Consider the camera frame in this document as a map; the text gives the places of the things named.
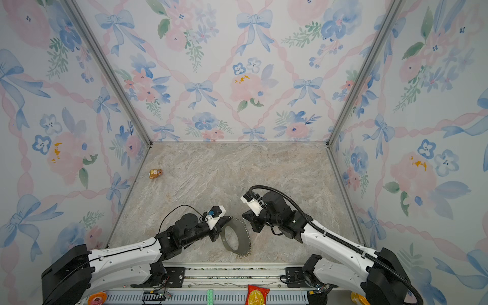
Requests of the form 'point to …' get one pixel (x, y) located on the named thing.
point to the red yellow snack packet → (257, 295)
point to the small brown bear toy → (154, 173)
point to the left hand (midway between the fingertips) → (230, 217)
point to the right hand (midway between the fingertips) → (245, 214)
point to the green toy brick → (210, 297)
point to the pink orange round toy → (97, 298)
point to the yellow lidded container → (358, 299)
